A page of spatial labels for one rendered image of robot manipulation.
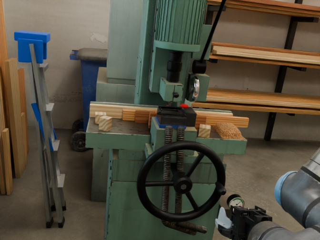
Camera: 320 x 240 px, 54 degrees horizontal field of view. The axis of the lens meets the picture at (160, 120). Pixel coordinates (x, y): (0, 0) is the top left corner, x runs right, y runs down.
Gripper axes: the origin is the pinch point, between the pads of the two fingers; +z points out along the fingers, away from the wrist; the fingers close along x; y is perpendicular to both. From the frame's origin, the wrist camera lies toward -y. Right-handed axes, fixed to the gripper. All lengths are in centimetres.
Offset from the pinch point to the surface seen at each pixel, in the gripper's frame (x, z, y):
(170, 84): 12, 32, 43
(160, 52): 15, 41, 58
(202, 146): 6.3, 7.7, 20.9
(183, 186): 11.1, 10.8, 8.2
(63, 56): 84, 255, 99
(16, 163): 102, 173, -5
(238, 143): -13.9, 27.0, 22.2
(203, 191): -3.3, 34.3, 2.3
